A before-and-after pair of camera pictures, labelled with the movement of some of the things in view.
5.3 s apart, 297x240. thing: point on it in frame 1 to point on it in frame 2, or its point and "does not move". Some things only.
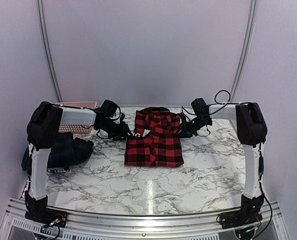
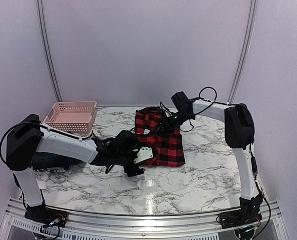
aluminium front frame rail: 17,225 does not move
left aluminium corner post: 51,60 does not move
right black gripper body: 191,128 to 173,125
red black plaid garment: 156,141 does not move
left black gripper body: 114,131 to 122,159
